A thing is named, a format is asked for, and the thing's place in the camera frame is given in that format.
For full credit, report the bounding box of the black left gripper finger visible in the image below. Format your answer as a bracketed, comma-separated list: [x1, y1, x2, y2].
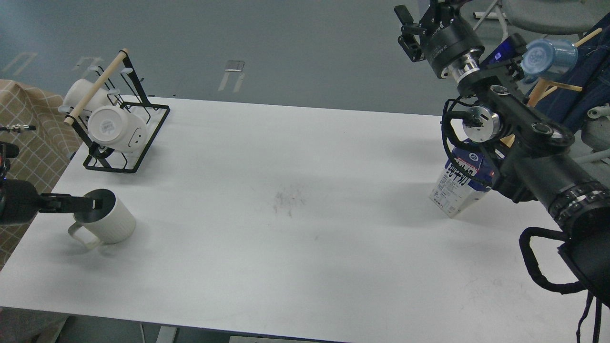
[40, 193, 104, 213]

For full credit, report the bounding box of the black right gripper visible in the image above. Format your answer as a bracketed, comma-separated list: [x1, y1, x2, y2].
[394, 0, 485, 79]

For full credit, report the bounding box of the white ribbed mug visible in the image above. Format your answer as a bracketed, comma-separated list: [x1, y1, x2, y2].
[68, 189, 136, 250]

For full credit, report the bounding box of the blue milk carton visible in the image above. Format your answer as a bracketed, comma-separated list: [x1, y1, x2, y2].
[429, 148, 494, 218]

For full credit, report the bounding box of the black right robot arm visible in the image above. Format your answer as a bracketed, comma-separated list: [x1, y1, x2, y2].
[394, 0, 610, 343]

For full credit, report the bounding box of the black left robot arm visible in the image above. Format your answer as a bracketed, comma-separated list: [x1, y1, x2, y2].
[0, 141, 104, 226]

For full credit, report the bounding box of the white cup on rack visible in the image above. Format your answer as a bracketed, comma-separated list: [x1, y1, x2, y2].
[87, 106, 148, 152]
[61, 79, 115, 117]

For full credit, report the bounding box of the white rear cup on rack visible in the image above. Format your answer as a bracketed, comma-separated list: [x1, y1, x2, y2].
[61, 79, 115, 117]

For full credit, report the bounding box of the light blue plastic cup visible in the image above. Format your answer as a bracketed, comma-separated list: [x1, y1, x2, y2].
[520, 39, 578, 84]

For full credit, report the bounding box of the beige checkered cloth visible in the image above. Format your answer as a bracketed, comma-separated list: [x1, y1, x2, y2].
[0, 79, 82, 270]

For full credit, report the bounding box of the grey office chair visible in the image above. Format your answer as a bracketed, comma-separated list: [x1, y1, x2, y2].
[474, 0, 606, 35]

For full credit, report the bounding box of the dark blue fabric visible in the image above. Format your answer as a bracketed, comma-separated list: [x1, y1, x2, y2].
[536, 14, 610, 132]

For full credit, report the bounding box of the black wire cup rack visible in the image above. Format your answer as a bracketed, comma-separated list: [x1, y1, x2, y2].
[59, 49, 170, 174]

